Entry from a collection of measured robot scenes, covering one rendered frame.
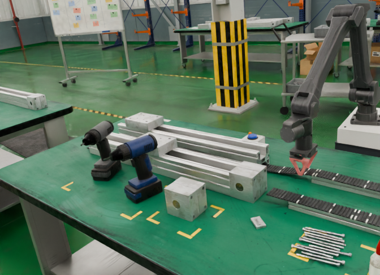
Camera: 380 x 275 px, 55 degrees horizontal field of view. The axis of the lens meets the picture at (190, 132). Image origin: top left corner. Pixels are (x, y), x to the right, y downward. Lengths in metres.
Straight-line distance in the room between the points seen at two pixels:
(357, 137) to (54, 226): 1.48
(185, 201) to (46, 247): 1.04
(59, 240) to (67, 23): 5.67
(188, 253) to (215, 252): 0.08
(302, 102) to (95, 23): 5.93
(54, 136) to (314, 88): 2.00
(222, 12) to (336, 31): 3.36
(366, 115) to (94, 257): 1.48
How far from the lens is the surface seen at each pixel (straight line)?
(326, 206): 1.18
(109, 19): 6.78
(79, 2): 7.08
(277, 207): 1.22
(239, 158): 1.43
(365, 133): 1.65
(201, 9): 10.95
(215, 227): 1.14
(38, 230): 1.95
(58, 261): 2.09
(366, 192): 1.33
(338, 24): 1.41
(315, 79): 1.30
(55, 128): 2.80
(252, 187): 1.21
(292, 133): 1.23
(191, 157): 1.42
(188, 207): 1.15
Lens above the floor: 1.45
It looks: 21 degrees down
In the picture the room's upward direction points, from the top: 6 degrees counter-clockwise
